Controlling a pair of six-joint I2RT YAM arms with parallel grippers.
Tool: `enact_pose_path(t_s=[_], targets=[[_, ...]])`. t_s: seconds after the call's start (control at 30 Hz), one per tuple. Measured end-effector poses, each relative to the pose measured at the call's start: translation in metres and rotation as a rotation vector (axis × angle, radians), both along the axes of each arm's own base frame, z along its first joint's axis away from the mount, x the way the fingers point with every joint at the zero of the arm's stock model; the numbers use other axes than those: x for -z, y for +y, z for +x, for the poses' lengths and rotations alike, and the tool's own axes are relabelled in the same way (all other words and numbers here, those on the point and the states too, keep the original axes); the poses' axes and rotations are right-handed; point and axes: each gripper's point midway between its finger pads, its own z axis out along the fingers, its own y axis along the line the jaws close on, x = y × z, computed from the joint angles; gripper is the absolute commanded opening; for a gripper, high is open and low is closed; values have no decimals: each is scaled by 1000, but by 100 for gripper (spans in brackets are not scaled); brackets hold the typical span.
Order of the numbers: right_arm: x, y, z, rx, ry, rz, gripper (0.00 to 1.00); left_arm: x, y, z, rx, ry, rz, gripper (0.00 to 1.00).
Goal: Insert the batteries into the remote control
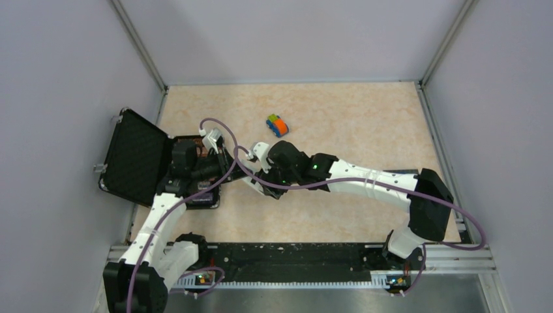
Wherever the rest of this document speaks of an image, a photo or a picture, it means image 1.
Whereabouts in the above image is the grey brick baseplate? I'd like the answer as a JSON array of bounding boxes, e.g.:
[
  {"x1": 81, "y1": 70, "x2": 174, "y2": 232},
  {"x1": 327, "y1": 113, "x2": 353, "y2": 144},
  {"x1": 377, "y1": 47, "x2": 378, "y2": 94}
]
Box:
[{"x1": 385, "y1": 169, "x2": 419, "y2": 175}]

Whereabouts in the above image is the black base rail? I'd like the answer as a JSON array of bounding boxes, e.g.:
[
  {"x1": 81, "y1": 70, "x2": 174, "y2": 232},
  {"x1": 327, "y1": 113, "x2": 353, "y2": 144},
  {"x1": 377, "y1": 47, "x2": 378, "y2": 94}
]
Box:
[{"x1": 175, "y1": 243, "x2": 424, "y2": 293}]

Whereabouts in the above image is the colourful toy car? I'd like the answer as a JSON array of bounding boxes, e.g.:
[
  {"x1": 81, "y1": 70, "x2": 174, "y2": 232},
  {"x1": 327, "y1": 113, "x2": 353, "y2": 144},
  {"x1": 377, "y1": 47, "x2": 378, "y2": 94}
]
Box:
[{"x1": 266, "y1": 114, "x2": 290, "y2": 138}]

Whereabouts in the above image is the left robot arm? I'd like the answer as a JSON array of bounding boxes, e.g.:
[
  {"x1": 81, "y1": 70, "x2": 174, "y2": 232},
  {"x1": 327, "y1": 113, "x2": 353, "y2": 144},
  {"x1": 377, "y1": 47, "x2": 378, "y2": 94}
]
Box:
[{"x1": 102, "y1": 138, "x2": 236, "y2": 312}]

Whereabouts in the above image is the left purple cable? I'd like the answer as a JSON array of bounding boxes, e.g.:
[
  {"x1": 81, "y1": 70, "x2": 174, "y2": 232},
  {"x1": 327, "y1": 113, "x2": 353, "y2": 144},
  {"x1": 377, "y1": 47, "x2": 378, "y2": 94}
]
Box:
[{"x1": 125, "y1": 118, "x2": 239, "y2": 313}]

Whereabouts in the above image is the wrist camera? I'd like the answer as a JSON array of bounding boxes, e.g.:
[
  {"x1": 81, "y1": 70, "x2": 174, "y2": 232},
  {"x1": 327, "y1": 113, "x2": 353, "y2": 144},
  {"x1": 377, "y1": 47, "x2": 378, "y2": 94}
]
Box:
[
  {"x1": 202, "y1": 128, "x2": 224, "y2": 154},
  {"x1": 247, "y1": 142, "x2": 271, "y2": 173}
]

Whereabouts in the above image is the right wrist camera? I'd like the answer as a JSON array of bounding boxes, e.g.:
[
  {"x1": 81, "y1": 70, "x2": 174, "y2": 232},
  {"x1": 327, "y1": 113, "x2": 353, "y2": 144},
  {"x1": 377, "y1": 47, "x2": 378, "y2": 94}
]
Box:
[{"x1": 247, "y1": 142, "x2": 271, "y2": 173}]

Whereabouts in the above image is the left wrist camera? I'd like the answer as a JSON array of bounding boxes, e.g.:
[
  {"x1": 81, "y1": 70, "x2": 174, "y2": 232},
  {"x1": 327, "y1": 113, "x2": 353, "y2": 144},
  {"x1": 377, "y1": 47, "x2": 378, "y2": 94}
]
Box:
[{"x1": 202, "y1": 128, "x2": 224, "y2": 154}]

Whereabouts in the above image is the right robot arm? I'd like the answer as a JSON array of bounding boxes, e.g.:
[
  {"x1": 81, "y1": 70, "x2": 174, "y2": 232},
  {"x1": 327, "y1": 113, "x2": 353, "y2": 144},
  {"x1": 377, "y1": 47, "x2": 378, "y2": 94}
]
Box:
[{"x1": 247, "y1": 140, "x2": 453, "y2": 269}]

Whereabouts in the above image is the black open case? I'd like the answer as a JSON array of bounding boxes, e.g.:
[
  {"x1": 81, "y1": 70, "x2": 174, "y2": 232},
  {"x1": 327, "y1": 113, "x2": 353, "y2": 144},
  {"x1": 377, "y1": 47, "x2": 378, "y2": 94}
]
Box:
[{"x1": 98, "y1": 108, "x2": 221, "y2": 210}]

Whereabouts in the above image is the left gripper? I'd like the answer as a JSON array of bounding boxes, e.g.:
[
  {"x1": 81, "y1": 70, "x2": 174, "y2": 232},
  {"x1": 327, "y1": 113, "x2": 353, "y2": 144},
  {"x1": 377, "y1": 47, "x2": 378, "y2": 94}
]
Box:
[{"x1": 191, "y1": 146, "x2": 253, "y2": 183}]

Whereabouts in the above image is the white remote control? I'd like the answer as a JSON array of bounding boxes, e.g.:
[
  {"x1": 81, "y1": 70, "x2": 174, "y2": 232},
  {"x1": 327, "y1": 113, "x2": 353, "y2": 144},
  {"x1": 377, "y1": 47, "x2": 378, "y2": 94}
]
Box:
[{"x1": 241, "y1": 176, "x2": 263, "y2": 195}]

